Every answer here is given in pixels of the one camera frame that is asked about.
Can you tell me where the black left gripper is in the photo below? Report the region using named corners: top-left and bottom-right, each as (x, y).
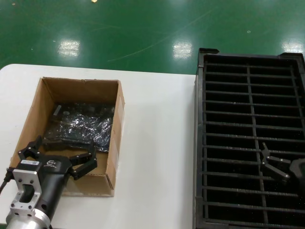
top-left (18, 135), bottom-right (99, 217)

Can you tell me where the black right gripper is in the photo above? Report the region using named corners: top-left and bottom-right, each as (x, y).
top-left (259, 142), bottom-right (305, 188)

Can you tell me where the translucent antistatic bag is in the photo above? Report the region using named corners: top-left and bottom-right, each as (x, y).
top-left (44, 102), bottom-right (115, 153)

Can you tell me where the black slotted plastic container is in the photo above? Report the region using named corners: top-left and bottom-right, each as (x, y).
top-left (194, 47), bottom-right (305, 229)

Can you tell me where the brown cardboard box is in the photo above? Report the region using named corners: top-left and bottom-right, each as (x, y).
top-left (9, 76), bottom-right (126, 198)

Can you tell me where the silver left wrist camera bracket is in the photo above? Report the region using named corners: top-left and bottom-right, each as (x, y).
top-left (9, 159), bottom-right (43, 217)

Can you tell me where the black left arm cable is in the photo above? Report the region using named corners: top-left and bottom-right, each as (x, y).
top-left (0, 168), bottom-right (12, 191)

